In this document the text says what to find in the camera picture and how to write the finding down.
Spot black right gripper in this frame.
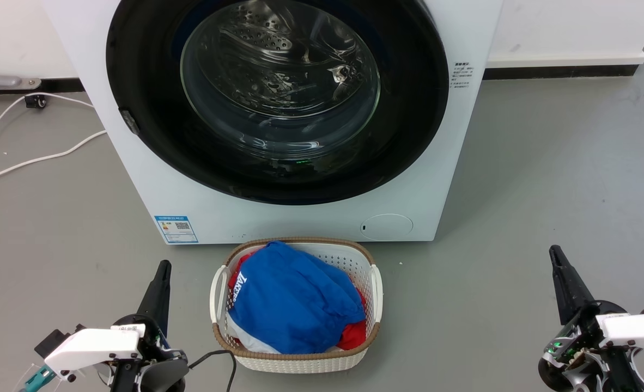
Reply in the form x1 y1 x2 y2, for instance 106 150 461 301
538 245 644 392

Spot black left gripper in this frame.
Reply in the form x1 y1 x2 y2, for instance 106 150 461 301
110 260 189 392

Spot black round washer door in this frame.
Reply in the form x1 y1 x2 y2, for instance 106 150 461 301
106 0 449 206

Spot white front-load washing machine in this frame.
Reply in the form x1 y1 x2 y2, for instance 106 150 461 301
43 0 503 246

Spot blue energy label sticker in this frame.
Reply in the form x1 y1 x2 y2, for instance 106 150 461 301
154 216 199 244

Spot blue garment with white lettering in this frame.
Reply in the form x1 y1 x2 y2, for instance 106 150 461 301
228 241 366 354

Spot round white filter cover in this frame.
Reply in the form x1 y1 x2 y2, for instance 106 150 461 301
360 213 414 241

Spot white woven laundry basket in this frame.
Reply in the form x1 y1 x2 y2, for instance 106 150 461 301
209 237 384 374

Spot red garment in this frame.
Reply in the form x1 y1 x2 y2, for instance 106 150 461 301
229 252 367 351

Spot small printed text sticker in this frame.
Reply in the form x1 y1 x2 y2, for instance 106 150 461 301
451 62 473 89

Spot grey metal stand foot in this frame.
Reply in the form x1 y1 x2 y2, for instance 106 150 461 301
0 68 42 91

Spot white floor cable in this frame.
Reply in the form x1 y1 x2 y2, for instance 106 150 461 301
0 91 95 164
0 130 107 186

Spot grey door latch handle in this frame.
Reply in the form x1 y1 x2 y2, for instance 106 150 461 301
118 109 141 136

